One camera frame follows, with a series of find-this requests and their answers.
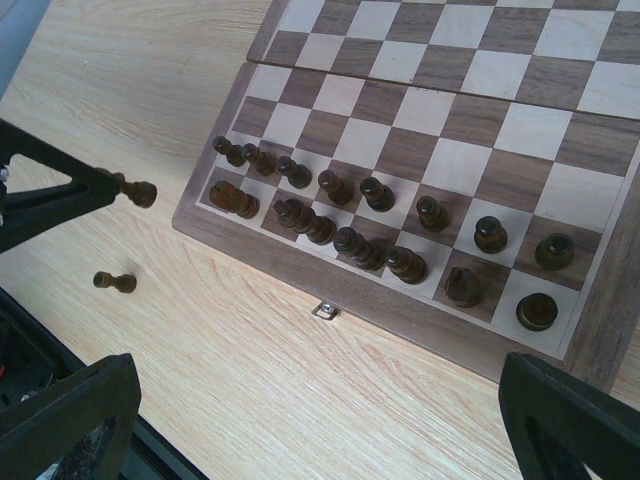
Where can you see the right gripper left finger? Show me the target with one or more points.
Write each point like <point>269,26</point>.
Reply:
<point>83,424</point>

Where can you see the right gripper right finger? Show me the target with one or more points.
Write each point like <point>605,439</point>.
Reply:
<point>560,427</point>

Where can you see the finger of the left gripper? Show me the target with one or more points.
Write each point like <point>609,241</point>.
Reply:
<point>27,214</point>

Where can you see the dark piece table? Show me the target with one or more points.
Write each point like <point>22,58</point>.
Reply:
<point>537,311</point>
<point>233,200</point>
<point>302,219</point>

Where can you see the dark piece front table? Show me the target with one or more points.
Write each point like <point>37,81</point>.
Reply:
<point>302,219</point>
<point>233,200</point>

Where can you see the wooden chess board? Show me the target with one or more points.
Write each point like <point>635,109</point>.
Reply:
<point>527,111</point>

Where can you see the metal board clasp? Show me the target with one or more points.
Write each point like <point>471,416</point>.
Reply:
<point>325,311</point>

